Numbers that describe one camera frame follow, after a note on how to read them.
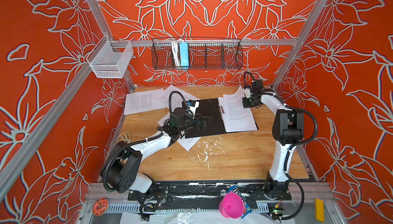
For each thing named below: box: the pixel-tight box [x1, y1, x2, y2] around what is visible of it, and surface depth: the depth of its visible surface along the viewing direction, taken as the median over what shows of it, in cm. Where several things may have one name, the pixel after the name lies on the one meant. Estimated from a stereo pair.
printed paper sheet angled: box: [159, 84, 201, 110], surface depth 74 cm
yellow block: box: [314, 197, 325, 223], surface depth 70 cm
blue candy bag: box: [227, 185, 253, 219], surface depth 71 cm
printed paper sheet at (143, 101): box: [123, 88, 166, 116], surface depth 112 cm
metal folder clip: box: [219, 105, 225, 121], surface depth 105 cm
